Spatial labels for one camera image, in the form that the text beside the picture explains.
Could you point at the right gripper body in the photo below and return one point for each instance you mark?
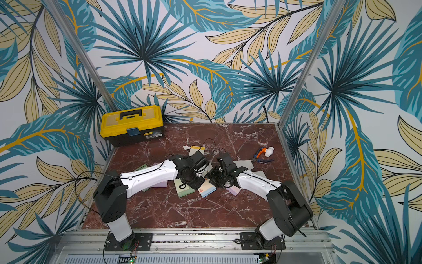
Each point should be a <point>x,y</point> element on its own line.
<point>217,176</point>

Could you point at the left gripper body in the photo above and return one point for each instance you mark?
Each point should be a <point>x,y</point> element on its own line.
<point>194,180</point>

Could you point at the green red lucky memo pad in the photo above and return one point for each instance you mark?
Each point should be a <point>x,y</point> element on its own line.
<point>182,189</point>

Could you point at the torn cream page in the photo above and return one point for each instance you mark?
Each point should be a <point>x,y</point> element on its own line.
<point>244,163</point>

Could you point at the purple flower lucky day pad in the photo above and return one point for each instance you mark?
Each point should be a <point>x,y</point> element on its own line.
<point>161,185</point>

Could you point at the red apple memo pad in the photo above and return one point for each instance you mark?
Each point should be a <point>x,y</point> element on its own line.
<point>206,188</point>

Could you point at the yellow top memo pad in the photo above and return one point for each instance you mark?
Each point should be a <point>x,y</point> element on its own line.
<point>194,149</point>

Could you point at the torn white page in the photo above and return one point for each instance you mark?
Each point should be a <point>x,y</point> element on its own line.
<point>261,174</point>

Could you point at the green house lucky day pad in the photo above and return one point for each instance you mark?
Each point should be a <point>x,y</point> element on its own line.
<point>141,167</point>

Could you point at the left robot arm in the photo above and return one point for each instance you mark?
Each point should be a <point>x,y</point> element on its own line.
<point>114,189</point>

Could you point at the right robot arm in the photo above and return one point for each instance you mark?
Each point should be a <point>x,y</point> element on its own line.
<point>290,210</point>

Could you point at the blue orange pliers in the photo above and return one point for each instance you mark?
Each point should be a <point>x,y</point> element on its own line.
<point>259,157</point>

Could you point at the yellow black toolbox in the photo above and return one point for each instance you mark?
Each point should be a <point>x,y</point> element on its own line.
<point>132,126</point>

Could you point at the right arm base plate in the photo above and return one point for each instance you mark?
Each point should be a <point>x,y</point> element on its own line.
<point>255,241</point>

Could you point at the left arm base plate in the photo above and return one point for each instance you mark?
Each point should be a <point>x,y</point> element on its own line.
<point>135,242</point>

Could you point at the aluminium front rail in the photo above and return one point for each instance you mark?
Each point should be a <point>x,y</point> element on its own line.
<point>195,246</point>

